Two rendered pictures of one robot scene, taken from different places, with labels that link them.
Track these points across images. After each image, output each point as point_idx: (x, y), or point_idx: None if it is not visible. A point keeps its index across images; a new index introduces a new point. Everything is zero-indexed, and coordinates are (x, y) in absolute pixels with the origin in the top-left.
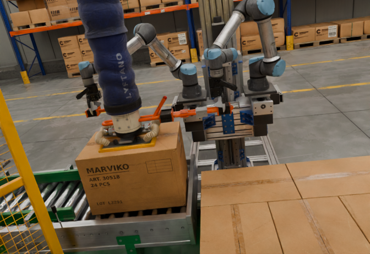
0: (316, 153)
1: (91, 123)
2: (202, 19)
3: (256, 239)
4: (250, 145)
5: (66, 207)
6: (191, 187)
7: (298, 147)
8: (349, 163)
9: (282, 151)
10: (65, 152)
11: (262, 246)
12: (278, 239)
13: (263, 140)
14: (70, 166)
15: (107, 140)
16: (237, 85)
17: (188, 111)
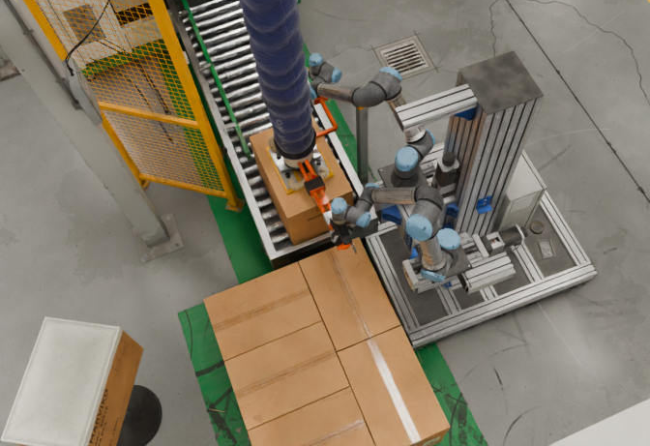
0: (582, 370)
1: None
2: (447, 135)
3: (268, 322)
4: (521, 266)
5: (247, 148)
6: (311, 242)
7: (595, 339)
8: (420, 398)
9: (570, 316)
10: None
11: (263, 329)
12: (273, 340)
13: (542, 282)
14: (309, 99)
15: (275, 148)
16: (454, 223)
17: (323, 204)
